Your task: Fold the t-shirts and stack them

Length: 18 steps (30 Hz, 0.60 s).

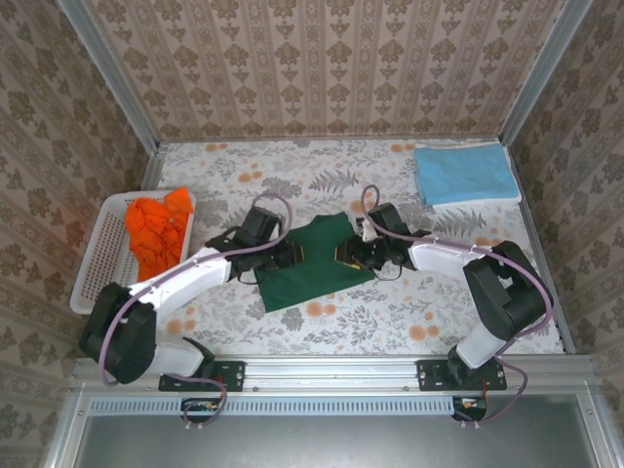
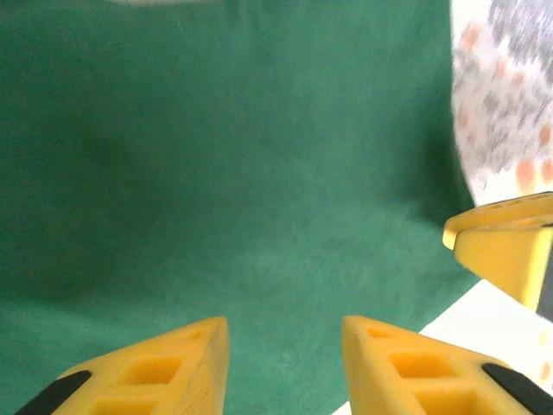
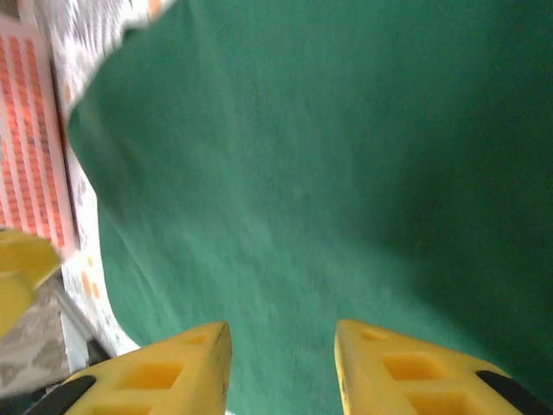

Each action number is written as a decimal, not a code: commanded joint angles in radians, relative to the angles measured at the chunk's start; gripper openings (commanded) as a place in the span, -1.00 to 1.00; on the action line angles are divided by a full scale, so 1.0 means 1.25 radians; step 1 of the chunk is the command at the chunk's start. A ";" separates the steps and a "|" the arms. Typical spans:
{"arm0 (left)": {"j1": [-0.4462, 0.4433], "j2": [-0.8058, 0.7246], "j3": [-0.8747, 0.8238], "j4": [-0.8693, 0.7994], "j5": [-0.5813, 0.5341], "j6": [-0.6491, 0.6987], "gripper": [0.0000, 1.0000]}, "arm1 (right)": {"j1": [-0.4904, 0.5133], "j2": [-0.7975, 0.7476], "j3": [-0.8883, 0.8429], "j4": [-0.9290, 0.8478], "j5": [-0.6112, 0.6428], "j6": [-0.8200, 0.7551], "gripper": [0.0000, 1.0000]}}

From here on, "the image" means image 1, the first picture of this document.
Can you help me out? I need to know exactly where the green t-shirt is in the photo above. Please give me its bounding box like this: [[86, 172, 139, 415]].
[[253, 213, 376, 313]]

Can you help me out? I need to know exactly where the floral tablecloth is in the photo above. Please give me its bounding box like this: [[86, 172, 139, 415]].
[[111, 139, 566, 356]]

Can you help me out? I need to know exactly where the orange t-shirt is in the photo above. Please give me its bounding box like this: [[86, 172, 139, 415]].
[[124, 187, 195, 283]]

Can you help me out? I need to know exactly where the folded blue t-shirt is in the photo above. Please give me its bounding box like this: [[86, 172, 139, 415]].
[[412, 143, 519, 202]]

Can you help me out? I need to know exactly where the folded blue towel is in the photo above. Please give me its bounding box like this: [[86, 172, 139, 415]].
[[413, 140, 523, 206]]

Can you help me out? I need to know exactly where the white plastic basket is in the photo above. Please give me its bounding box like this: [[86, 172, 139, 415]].
[[70, 190, 198, 316]]

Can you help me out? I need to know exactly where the black connector board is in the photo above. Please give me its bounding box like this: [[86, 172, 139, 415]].
[[180, 397, 221, 423], [451, 397, 488, 421]]

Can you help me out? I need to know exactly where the grey metal sheet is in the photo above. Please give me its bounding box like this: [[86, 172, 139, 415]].
[[46, 394, 605, 468]]

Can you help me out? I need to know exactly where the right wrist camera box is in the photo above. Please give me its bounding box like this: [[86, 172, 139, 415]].
[[359, 203, 411, 243]]

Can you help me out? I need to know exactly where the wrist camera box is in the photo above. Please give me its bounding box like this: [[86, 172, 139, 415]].
[[243, 207, 285, 241], [359, 203, 411, 243]]

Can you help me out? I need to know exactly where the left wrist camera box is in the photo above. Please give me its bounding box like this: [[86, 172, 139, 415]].
[[243, 207, 285, 241]]

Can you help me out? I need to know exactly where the aluminium mounting rail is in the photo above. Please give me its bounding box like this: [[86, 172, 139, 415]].
[[72, 355, 594, 391]]

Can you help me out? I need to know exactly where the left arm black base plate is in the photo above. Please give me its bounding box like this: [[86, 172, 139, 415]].
[[158, 359, 245, 393]]

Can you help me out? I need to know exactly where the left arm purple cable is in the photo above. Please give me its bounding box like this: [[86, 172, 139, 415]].
[[98, 191, 294, 430]]

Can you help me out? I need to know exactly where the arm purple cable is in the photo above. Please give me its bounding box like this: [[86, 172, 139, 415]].
[[359, 183, 555, 426], [98, 191, 294, 430]]

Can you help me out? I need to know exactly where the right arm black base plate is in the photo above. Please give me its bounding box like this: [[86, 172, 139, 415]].
[[417, 359, 508, 392]]

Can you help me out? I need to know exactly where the aluminium table end rail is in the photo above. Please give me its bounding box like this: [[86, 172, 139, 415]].
[[158, 132, 503, 146]]

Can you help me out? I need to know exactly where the grey slotted cable duct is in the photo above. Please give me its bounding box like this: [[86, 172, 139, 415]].
[[90, 395, 452, 416]]

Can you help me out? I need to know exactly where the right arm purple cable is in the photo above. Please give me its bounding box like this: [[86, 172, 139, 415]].
[[359, 183, 555, 426]]

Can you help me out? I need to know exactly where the aluminium corner post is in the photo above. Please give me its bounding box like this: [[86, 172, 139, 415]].
[[497, 0, 594, 147], [57, 0, 162, 152]]

